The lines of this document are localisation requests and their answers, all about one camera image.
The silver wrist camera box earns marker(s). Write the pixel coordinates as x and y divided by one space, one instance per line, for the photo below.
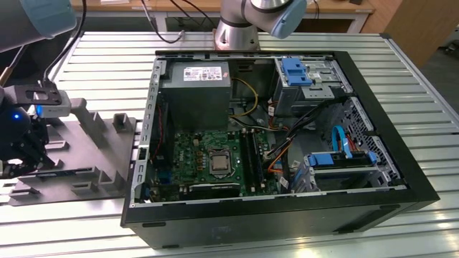
54 107

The black CPU socket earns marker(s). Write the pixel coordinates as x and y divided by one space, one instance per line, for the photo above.
219 151

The wooden cabinet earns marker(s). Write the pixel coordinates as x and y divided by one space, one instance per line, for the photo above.
413 27

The grey parts rack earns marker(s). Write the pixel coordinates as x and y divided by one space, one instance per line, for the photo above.
90 150

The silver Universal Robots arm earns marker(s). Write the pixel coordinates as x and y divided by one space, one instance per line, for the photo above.
236 27

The blue drive latch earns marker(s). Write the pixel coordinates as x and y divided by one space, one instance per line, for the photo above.
292 67

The black case fan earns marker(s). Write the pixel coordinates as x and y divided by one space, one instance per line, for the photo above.
164 121

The grey power supply unit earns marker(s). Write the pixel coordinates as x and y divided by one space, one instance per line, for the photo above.
196 107

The office chair base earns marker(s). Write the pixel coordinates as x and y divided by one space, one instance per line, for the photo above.
451 47

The blue disk carrier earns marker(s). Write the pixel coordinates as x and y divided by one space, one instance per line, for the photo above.
323 160

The metal drive cage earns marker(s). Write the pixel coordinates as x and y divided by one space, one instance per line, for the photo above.
319 94

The white box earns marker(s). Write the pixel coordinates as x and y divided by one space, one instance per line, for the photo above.
115 1

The green motherboard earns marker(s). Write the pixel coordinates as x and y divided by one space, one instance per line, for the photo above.
186 166

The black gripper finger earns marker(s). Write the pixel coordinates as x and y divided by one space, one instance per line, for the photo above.
40 134
14 169

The black open PC case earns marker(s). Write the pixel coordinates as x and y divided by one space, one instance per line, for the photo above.
251 220

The metal disk bay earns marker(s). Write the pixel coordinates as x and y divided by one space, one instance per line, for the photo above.
386 176

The wooden desk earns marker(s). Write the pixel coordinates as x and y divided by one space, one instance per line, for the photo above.
115 6

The black graphics card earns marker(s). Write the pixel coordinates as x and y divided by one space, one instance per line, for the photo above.
215 188

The silver CPU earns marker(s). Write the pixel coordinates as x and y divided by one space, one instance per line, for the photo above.
219 163

